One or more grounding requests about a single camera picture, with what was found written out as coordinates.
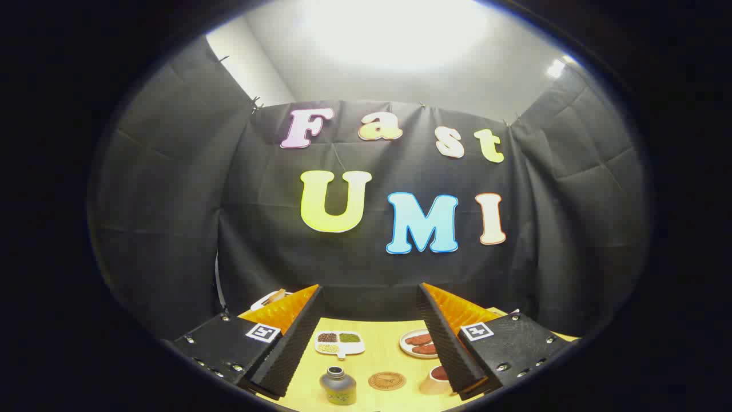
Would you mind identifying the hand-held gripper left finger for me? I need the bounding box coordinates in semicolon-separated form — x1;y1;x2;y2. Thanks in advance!
170;284;325;401

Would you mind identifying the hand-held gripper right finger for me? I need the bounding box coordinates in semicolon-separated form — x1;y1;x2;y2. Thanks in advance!
417;282;579;401

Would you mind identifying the white cup with wooden handle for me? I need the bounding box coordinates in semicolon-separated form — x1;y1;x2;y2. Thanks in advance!
419;365;455;395

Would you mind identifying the silver bottle with green label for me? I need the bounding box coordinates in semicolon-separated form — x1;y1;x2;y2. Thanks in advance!
319;366;357;406

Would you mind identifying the round cork coaster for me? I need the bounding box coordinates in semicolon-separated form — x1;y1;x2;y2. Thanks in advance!
368;371;407;391

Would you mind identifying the white plate with brown slices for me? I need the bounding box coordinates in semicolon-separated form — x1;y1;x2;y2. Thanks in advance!
399;328;440;359

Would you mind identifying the white divided dish with beans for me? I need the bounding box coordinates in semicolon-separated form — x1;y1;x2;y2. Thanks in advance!
314;331;366;360

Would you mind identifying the white toaster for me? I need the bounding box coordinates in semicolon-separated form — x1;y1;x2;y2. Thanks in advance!
250;290;293;312

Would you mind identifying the wooden table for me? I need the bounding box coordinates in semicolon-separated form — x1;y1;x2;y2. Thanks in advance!
252;306;578;412

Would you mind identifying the black backdrop cloth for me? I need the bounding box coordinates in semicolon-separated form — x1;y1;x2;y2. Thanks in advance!
89;34;650;344

